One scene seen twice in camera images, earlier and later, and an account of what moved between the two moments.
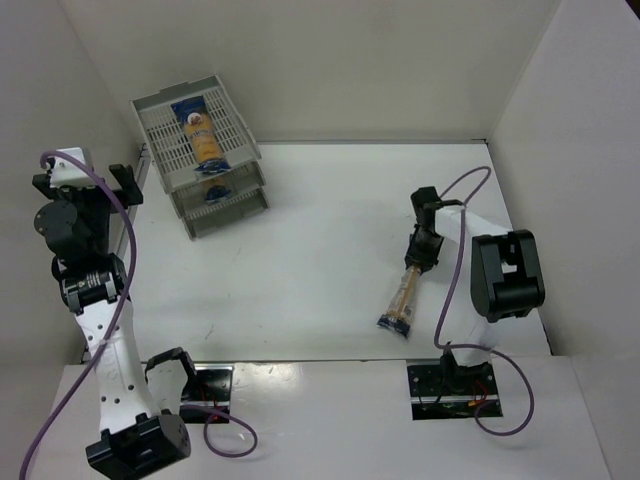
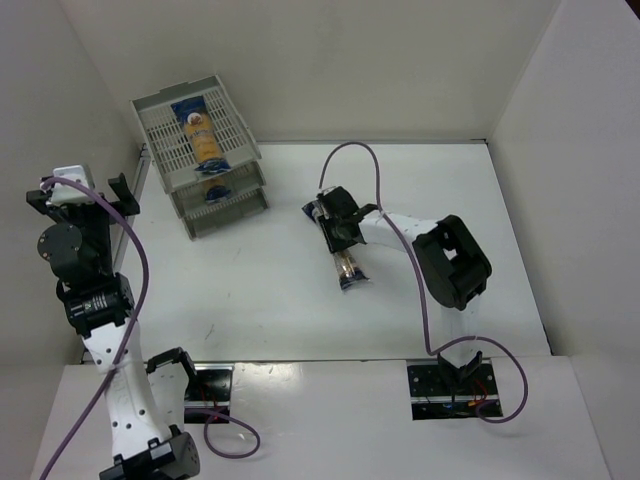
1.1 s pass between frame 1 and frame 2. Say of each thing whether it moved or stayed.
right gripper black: moved
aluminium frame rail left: stayed
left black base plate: stayed
